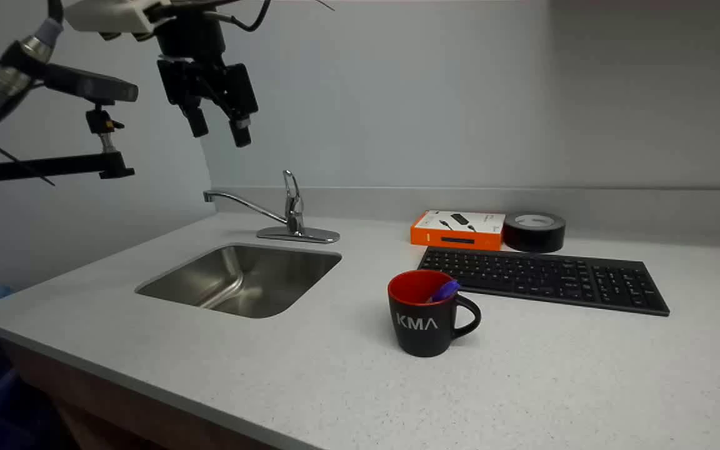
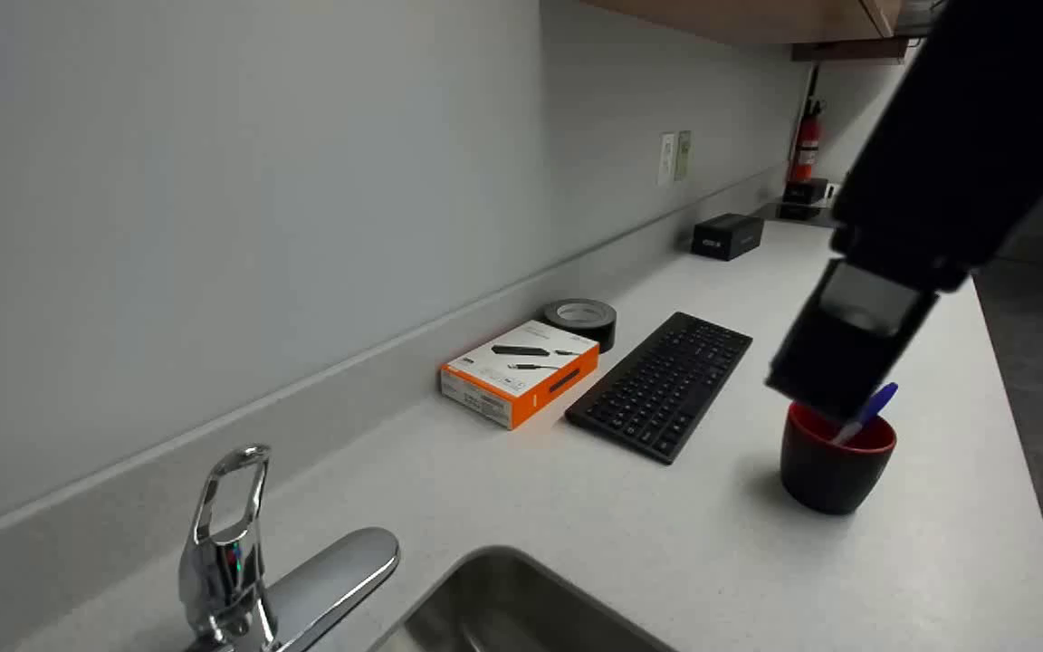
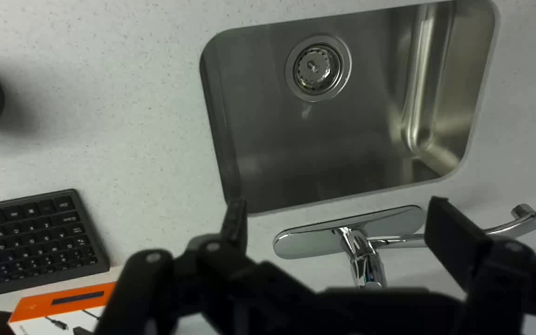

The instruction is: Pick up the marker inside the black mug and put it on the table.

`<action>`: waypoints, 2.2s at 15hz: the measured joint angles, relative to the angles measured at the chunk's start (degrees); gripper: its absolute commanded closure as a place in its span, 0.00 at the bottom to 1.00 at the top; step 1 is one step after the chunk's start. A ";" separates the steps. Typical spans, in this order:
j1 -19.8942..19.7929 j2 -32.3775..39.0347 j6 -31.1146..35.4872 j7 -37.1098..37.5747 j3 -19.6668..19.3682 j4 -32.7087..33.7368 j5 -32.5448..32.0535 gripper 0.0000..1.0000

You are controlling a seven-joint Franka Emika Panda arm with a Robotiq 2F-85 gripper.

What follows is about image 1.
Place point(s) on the wooden cabinet front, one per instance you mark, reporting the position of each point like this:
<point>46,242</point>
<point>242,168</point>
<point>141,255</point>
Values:
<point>105,417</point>

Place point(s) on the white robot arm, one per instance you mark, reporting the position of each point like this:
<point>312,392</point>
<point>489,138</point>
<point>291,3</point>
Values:
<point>141,18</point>

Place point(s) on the black tape roll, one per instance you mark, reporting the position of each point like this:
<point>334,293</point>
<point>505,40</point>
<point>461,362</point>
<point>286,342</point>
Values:
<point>534,230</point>

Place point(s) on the black mug red inside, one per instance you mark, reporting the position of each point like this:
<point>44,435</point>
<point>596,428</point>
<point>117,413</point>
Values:
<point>422,322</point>

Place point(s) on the stainless steel sink basin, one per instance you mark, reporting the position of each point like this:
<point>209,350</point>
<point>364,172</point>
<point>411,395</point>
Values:
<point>247,282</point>

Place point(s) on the black camera on stand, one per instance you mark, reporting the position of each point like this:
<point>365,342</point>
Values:
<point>35,63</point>

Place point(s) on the orange and white box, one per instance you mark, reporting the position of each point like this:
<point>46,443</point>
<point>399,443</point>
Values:
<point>457,228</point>

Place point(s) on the chrome sink faucet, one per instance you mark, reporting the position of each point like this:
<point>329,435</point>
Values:
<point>287,222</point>

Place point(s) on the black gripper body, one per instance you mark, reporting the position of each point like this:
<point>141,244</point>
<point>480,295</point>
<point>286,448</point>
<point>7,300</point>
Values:
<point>190,68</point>

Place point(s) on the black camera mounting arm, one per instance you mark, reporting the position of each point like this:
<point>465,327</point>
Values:
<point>107,163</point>

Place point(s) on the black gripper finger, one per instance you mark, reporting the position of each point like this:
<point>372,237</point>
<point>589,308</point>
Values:
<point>240,130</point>
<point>195,119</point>

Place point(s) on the black keyboard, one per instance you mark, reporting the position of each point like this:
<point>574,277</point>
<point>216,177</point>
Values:
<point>552,279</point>

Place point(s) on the purple marker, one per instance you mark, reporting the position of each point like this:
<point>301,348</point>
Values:
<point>446,292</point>

